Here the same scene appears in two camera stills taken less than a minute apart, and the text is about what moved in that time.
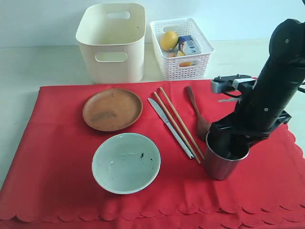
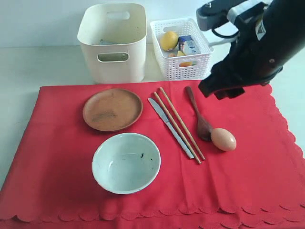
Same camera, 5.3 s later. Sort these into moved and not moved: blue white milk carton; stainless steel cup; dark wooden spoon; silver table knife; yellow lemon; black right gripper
Moved: stainless steel cup; black right gripper
Not moved: dark wooden spoon; blue white milk carton; silver table knife; yellow lemon
